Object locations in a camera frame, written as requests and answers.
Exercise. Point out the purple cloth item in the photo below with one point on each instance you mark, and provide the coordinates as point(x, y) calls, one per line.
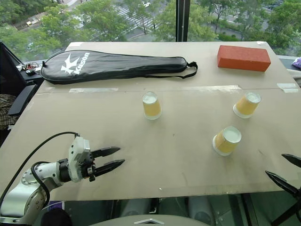
point(296, 63)

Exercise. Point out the yellow paper cup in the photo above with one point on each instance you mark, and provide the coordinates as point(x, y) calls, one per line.
point(152, 106)
point(227, 140)
point(247, 104)

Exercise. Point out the white tape patch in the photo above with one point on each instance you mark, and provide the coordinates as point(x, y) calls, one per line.
point(288, 87)

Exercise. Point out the orange brick block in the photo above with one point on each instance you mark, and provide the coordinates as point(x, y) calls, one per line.
point(243, 58)

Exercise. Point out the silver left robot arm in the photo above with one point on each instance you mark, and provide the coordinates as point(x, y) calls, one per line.
point(20, 196)

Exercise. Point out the black office chair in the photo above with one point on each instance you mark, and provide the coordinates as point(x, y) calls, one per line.
point(14, 77)

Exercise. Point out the black rounded shape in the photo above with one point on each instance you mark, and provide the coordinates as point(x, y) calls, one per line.
point(56, 217)

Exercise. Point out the dark window frame post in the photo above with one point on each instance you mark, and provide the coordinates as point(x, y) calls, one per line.
point(182, 20)

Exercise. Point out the black Kason racket bag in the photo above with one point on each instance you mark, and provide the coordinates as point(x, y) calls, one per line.
point(105, 67)

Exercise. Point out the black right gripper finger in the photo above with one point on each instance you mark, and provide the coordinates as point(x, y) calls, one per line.
point(282, 182)
point(294, 160)

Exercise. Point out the black stand leg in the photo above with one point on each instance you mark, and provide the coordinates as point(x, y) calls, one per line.
point(285, 215)

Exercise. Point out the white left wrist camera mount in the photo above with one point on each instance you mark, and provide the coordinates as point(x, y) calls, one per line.
point(76, 154)

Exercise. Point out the plaid cloth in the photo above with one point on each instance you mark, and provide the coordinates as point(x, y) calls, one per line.
point(5, 110)

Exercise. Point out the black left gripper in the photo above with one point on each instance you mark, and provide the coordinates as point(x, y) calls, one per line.
point(89, 167)

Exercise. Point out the grey robot torso panel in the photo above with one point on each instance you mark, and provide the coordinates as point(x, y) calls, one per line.
point(143, 220)

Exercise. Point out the grey rounded shape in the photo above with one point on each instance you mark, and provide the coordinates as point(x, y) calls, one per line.
point(201, 210)

